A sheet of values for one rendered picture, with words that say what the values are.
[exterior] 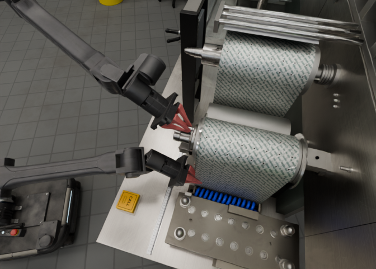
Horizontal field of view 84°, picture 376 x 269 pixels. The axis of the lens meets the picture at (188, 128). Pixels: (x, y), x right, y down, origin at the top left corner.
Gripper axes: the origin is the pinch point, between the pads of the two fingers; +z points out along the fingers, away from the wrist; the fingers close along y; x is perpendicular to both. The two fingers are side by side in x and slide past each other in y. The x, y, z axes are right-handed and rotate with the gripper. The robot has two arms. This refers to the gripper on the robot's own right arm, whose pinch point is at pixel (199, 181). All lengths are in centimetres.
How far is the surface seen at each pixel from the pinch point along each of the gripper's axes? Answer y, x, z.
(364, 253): 13.7, 39.6, 12.3
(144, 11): -271, -167, -75
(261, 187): 0.2, 17.6, 10.2
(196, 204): 6.7, -3.2, 2.6
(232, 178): 0.2, 13.9, 2.6
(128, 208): 12.6, -24.6, -13.3
